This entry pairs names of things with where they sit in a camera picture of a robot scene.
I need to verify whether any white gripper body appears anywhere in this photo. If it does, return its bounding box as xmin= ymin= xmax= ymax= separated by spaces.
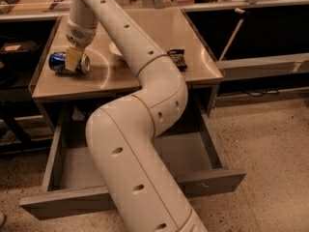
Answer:
xmin=66 ymin=17 xmax=98 ymax=48

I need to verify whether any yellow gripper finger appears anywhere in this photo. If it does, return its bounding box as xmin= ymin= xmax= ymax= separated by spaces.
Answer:
xmin=66 ymin=46 xmax=83 ymax=72

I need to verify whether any blue pepsi can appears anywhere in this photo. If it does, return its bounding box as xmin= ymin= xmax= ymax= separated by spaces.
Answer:
xmin=48 ymin=51 xmax=91 ymax=74

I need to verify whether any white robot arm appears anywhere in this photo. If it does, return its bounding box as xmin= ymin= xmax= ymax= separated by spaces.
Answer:
xmin=68 ymin=0 xmax=208 ymax=232

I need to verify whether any grey cabinet with steel top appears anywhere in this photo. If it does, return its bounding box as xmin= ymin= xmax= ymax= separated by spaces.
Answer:
xmin=28 ymin=7 xmax=225 ymax=133

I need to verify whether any open grey top drawer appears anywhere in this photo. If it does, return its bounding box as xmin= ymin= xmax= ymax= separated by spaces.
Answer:
xmin=20 ymin=108 xmax=245 ymax=220

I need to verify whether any white paper bowl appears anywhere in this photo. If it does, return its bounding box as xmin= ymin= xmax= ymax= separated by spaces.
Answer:
xmin=109 ymin=43 xmax=124 ymax=60

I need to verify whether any black bag on shelf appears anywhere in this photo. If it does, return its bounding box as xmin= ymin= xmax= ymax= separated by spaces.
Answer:
xmin=0 ymin=41 xmax=40 ymax=70

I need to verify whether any black snack bar packet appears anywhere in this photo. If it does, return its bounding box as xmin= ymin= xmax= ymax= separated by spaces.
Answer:
xmin=167 ymin=49 xmax=187 ymax=72

